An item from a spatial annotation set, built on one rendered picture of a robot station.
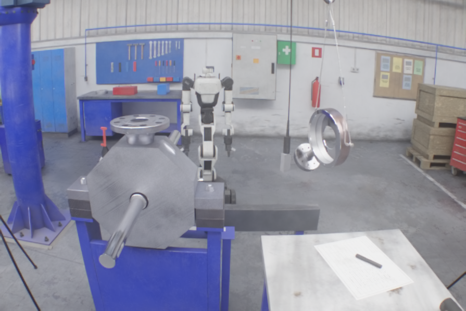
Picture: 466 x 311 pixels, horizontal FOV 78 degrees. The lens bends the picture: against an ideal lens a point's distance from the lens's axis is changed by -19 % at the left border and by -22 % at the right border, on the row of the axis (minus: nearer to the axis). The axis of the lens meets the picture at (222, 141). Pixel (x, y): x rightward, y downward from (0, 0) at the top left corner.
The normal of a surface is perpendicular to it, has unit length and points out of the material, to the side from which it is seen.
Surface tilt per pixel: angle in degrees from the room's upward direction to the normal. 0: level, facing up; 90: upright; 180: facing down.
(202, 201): 90
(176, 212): 90
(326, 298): 0
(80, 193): 90
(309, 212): 90
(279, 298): 0
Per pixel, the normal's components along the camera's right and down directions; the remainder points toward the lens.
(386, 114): -0.05, 0.27
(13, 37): 0.55, 0.23
